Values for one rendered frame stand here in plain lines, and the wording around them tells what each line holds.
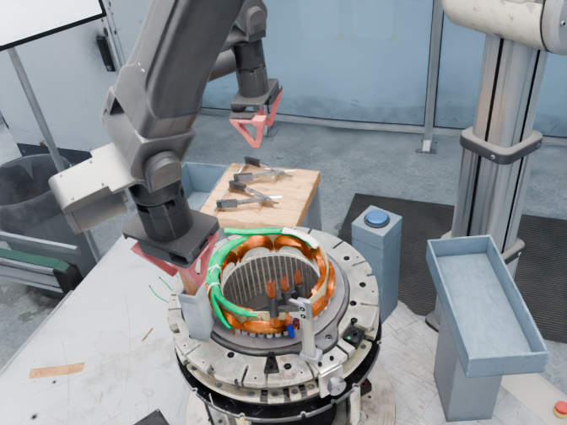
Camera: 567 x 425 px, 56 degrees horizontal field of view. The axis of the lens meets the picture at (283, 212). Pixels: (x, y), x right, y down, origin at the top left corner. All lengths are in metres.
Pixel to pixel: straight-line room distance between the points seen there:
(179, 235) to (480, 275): 0.54
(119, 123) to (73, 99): 2.77
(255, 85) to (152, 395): 0.63
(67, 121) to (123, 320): 2.24
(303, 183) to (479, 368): 0.50
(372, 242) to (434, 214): 1.69
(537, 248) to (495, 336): 1.76
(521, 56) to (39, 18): 1.21
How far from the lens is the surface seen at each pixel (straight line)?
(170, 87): 0.45
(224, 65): 0.95
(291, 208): 1.03
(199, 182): 1.24
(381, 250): 1.03
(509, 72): 0.95
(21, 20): 1.64
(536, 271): 2.51
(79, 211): 0.57
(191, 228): 0.64
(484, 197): 1.06
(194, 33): 0.42
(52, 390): 1.24
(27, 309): 2.67
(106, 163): 0.56
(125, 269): 1.43
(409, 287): 2.33
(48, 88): 3.37
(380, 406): 1.05
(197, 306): 0.73
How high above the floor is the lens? 1.69
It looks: 38 degrees down
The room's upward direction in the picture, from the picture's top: 7 degrees counter-clockwise
